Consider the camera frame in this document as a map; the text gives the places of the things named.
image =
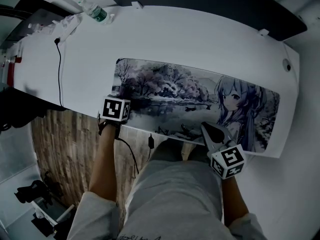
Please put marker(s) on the black device on floor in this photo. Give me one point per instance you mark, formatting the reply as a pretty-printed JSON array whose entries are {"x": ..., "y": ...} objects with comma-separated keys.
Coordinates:
[{"x": 33, "y": 191}]

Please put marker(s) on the red panel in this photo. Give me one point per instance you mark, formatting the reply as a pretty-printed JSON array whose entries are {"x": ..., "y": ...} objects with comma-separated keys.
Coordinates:
[{"x": 10, "y": 71}]

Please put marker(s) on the green label plastic water bottle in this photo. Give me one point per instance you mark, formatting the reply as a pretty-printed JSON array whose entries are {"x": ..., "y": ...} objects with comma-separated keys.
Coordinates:
[{"x": 96, "y": 12}]

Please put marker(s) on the person's grey shirt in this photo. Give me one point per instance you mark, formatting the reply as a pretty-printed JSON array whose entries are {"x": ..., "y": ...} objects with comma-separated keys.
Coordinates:
[{"x": 175, "y": 199}]

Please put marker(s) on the person's legs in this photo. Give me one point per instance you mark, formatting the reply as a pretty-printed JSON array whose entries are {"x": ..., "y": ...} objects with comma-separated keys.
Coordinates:
[{"x": 175, "y": 150}]

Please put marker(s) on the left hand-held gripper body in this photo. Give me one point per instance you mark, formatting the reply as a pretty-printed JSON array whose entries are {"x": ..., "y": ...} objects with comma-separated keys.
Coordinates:
[{"x": 114, "y": 108}]

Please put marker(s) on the silver laptop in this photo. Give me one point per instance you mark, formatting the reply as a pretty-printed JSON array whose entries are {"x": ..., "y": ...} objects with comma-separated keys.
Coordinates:
[{"x": 35, "y": 21}]

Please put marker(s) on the person's left forearm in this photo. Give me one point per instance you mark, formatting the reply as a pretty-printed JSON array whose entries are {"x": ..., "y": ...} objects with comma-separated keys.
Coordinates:
[{"x": 103, "y": 164}]

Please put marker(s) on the printed landscape mouse pad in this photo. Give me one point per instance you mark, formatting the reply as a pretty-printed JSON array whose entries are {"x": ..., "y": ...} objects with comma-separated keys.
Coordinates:
[{"x": 175, "y": 104}]

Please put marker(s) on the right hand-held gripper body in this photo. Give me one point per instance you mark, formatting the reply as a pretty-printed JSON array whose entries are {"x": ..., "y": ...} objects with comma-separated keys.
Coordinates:
[{"x": 226, "y": 156}]

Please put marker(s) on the white divider bracket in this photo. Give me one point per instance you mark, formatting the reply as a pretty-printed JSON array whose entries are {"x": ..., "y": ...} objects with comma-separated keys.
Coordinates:
[
  {"x": 263, "y": 32},
  {"x": 137, "y": 5}
]

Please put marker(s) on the small black hanging adapter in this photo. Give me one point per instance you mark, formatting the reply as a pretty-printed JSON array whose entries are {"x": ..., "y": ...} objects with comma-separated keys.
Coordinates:
[{"x": 150, "y": 141}]

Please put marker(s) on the black chair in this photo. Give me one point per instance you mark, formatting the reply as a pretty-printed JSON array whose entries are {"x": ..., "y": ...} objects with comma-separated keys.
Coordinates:
[{"x": 20, "y": 106}]

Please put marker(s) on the dark desk divider panel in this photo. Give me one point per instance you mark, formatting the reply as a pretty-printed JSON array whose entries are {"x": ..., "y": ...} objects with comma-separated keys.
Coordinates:
[{"x": 212, "y": 6}]

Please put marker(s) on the person's right forearm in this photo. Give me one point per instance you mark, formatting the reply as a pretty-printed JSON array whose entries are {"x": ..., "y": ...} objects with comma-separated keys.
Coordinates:
[{"x": 233, "y": 199}]

